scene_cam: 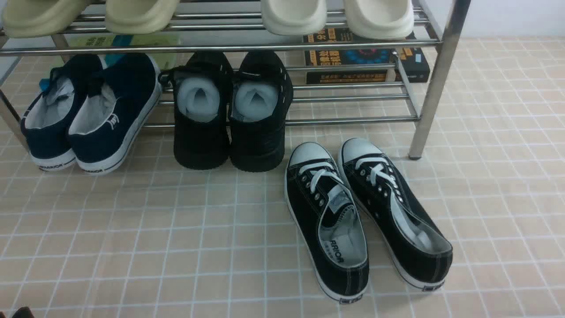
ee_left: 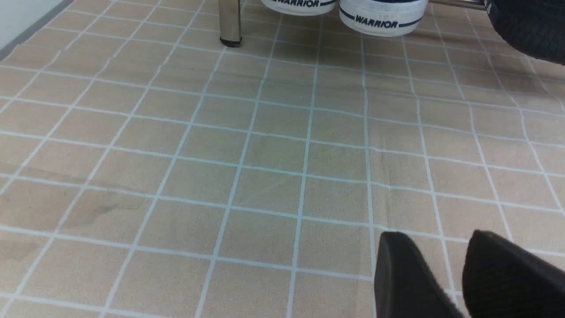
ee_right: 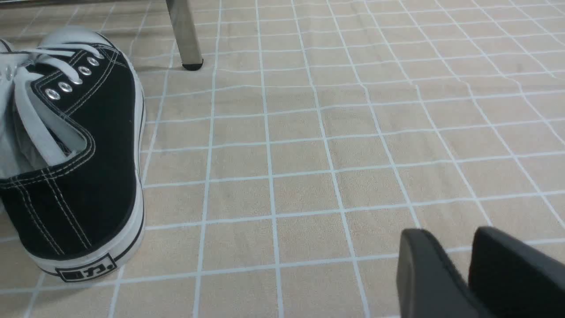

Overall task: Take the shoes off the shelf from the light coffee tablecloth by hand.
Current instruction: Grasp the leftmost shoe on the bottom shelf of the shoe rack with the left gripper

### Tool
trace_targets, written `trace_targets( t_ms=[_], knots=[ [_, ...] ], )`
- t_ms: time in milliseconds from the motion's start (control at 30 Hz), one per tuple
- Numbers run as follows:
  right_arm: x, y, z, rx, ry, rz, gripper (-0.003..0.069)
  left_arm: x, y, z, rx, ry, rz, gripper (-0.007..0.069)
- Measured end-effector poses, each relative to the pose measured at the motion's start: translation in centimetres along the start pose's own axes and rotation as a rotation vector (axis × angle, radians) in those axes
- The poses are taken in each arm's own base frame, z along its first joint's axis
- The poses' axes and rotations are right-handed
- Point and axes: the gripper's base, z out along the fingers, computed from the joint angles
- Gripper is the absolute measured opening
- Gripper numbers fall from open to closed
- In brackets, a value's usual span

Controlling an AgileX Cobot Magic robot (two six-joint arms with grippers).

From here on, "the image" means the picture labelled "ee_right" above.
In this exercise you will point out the silver metal shoe rack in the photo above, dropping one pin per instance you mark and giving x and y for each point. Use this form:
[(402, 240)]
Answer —
[(184, 28)]

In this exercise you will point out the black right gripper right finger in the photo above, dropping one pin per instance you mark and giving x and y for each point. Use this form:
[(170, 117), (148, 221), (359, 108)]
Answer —
[(513, 279)]

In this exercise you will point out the beige checked tablecloth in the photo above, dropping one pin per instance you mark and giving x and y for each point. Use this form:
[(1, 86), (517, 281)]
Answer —
[(278, 177)]

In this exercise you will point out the black canvas sneaker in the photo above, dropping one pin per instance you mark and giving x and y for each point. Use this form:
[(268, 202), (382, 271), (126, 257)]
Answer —
[(72, 120)]

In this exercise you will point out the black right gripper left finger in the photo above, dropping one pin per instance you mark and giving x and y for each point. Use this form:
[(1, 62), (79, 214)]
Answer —
[(428, 283)]

